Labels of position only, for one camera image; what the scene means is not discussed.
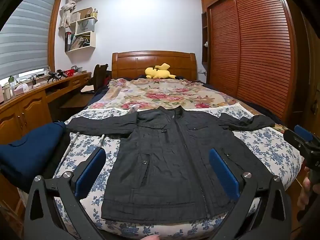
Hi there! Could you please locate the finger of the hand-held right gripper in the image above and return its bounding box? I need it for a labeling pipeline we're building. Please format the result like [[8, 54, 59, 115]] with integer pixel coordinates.
[[283, 124, 320, 155]]

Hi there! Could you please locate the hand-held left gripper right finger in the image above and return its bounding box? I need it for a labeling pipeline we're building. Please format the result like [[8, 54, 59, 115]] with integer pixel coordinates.
[[209, 148, 293, 240]]

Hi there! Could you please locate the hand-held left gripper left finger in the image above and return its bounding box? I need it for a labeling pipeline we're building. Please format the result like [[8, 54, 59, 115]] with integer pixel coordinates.
[[24, 147, 107, 240]]

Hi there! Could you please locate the black jacket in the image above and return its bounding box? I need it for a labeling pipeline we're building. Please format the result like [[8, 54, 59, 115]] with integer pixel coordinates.
[[66, 106, 275, 224]]

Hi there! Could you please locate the person's right hand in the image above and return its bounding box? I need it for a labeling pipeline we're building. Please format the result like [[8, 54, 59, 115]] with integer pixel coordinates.
[[297, 167, 312, 211]]

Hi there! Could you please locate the blue floral blanket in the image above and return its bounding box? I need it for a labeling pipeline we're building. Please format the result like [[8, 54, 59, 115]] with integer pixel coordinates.
[[54, 102, 302, 240]]

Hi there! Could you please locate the navy blue cloth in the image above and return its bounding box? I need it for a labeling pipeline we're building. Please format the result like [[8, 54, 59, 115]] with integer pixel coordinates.
[[0, 121, 67, 188]]

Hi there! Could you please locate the wooden desk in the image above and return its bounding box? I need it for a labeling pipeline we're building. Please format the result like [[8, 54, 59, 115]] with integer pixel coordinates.
[[0, 71, 94, 145]]

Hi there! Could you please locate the wooden louvred wardrobe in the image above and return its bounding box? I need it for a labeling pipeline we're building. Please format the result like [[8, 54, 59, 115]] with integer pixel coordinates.
[[200, 0, 313, 130]]

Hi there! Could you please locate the dark wooden chair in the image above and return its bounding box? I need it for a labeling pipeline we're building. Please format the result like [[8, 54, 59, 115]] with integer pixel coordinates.
[[89, 64, 109, 93]]

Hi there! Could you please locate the red floral blanket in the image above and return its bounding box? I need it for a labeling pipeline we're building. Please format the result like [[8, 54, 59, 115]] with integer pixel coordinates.
[[87, 78, 240, 110]]

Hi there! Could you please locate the black tripod stand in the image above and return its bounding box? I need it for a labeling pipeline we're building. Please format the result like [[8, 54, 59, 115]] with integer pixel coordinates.
[[47, 69, 66, 82]]

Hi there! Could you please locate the pink tissue box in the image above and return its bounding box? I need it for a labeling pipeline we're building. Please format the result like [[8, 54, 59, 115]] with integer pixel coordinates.
[[14, 84, 28, 95]]

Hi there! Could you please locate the wooden bed headboard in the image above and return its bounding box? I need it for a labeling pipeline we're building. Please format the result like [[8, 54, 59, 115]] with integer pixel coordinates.
[[111, 51, 197, 80]]

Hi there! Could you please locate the white bottle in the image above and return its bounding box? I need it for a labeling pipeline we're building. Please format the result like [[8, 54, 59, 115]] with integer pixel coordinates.
[[2, 84, 13, 99]]

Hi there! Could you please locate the yellow plush toy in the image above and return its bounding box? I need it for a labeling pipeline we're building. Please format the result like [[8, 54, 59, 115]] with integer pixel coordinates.
[[145, 63, 175, 80]]

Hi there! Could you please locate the grey window blind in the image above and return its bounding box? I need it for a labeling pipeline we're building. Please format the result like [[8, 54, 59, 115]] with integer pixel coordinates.
[[0, 0, 57, 80]]

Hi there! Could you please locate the tied beige curtain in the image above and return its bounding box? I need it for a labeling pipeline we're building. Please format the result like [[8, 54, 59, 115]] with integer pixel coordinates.
[[59, 0, 83, 29]]

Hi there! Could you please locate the white wall shelf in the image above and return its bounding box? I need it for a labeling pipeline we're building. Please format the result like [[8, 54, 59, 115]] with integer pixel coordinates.
[[64, 7, 98, 53]]

